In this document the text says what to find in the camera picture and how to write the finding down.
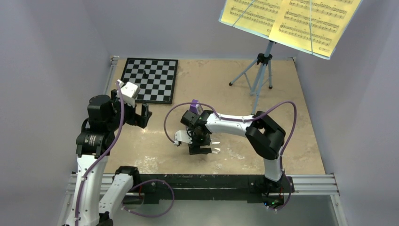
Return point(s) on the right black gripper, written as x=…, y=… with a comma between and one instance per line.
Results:
x=195, y=148

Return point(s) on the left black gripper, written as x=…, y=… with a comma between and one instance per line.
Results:
x=137, y=119

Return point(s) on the clear plastic metronome cover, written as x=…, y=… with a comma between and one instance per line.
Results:
x=215, y=147

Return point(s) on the purple metronome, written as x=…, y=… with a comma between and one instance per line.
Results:
x=196, y=107

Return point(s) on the light blue music stand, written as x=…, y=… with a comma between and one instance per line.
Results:
x=263, y=60

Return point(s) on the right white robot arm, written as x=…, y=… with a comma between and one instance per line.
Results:
x=262, y=132

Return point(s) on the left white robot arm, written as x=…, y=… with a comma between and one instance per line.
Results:
x=99, y=133

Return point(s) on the black white chessboard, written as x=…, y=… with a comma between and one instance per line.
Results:
x=160, y=85

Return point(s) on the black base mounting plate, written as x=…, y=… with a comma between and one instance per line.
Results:
x=153, y=188

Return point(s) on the left yellow sheet music page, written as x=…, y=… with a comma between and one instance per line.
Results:
x=256, y=16

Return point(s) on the yellow sheet music page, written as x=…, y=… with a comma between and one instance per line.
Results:
x=313, y=26
x=256, y=16

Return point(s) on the right yellow sheet music page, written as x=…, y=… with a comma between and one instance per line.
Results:
x=313, y=26

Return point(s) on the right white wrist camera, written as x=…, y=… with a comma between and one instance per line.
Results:
x=182, y=136

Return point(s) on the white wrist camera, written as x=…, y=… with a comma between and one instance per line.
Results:
x=128, y=92
x=182, y=136

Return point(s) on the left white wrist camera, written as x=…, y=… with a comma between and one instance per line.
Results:
x=128, y=92

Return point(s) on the aluminium frame rail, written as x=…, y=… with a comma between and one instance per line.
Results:
x=313, y=185

